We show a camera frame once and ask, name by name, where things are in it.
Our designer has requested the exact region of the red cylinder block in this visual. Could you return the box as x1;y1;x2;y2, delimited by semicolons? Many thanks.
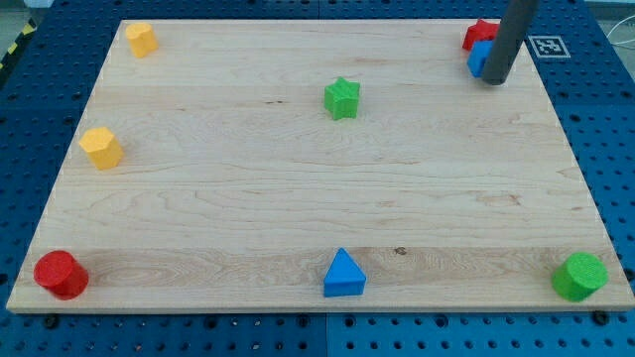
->
33;250;89;300

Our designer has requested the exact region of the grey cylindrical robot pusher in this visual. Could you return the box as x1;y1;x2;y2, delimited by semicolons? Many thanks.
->
481;0;540;85

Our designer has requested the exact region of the green star block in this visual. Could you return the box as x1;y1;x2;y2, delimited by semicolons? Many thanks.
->
323;76;361;121

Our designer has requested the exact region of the yellow heart block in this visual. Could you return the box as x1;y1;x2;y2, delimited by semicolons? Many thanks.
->
125;22;159;59

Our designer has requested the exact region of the yellow hexagon block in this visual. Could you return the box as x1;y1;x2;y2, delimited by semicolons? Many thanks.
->
78;127;124;170

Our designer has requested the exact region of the blue cube block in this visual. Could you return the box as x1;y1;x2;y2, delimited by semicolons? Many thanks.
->
466;40;493;77

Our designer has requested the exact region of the blue triangle block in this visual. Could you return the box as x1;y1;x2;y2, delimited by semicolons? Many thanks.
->
323;248;366;298

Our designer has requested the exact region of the light wooden board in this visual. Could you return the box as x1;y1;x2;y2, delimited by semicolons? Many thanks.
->
7;19;634;313

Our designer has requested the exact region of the white fiducial marker tag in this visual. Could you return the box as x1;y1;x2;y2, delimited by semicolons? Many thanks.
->
528;35;571;60

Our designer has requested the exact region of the red star block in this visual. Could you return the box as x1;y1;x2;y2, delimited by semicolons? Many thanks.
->
462;19;500;51

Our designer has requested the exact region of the green cylinder block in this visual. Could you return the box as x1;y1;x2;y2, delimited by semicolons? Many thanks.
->
552;252;609;302

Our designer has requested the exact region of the white cable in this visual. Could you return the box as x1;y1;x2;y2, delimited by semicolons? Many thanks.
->
605;14;635;52

